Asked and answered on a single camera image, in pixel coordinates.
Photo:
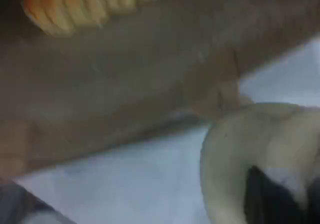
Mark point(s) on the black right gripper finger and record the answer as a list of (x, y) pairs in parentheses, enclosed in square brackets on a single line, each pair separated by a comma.
[(270, 201)]

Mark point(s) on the round pale egg yolk pastry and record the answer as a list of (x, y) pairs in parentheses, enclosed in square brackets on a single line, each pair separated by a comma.
[(237, 146)]

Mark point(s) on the brown jute tote bag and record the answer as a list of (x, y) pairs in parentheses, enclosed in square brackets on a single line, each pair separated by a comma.
[(125, 83)]

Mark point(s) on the long orange striped bread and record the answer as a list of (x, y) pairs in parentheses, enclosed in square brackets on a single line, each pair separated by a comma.
[(82, 6)]

